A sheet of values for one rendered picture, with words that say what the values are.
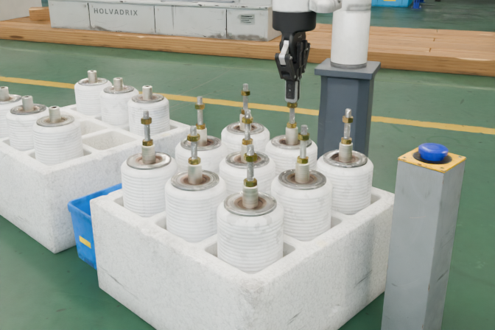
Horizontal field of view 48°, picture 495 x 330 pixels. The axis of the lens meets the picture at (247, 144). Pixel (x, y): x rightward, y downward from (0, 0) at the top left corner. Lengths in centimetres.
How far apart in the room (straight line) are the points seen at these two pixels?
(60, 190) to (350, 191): 57
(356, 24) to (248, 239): 77
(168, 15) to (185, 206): 251
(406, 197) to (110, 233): 49
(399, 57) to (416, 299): 206
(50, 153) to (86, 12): 245
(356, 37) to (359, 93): 14
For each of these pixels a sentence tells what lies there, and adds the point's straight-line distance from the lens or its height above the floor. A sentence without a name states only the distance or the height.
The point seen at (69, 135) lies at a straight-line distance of 118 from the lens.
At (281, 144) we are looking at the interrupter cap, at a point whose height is 25.
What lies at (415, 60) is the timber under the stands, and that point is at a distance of 285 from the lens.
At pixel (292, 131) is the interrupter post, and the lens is 101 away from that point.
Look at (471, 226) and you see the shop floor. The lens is 136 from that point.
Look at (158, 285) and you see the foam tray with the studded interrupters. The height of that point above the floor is 9.
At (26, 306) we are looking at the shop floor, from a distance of 109.
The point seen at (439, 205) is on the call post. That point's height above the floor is 26.
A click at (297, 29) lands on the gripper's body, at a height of 46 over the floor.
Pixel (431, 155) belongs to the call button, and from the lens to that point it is 81.
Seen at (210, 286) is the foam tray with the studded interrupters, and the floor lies 15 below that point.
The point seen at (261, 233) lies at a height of 23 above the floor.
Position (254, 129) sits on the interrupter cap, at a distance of 110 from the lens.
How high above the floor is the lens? 60
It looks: 20 degrees down
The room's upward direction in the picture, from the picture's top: straight up
